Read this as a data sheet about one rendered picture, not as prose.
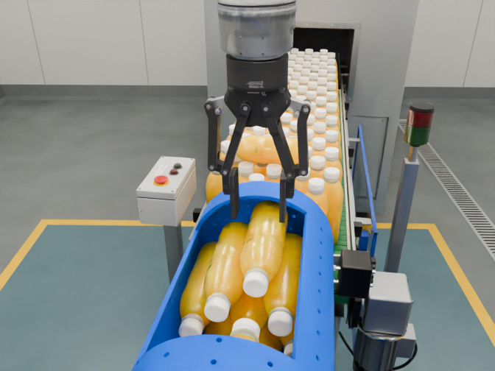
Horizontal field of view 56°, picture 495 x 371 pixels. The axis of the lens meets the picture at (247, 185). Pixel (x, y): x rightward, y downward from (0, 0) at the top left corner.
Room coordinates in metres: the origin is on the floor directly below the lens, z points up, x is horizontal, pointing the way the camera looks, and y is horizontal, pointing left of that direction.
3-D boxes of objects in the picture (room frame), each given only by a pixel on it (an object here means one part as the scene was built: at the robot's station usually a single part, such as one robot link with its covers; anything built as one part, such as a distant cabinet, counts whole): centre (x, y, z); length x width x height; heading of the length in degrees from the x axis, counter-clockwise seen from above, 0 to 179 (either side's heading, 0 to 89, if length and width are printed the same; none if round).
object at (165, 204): (1.09, 0.21, 1.05); 0.20 x 0.10 x 0.10; 171
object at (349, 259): (0.85, -0.25, 0.95); 0.10 x 0.07 x 0.10; 81
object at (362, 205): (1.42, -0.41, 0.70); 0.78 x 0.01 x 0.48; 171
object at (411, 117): (1.16, -0.46, 1.23); 0.06 x 0.06 x 0.04
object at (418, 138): (1.16, -0.46, 1.18); 0.06 x 0.06 x 0.05
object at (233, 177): (0.57, 0.02, 1.34); 0.03 x 0.01 x 0.07; 171
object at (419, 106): (1.16, -0.46, 1.18); 0.06 x 0.06 x 0.16
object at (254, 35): (0.56, -0.01, 1.56); 0.09 x 0.09 x 0.06
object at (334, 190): (1.07, -0.22, 1.00); 0.07 x 0.07 x 0.20
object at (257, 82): (0.56, -0.01, 1.49); 0.08 x 0.07 x 0.09; 81
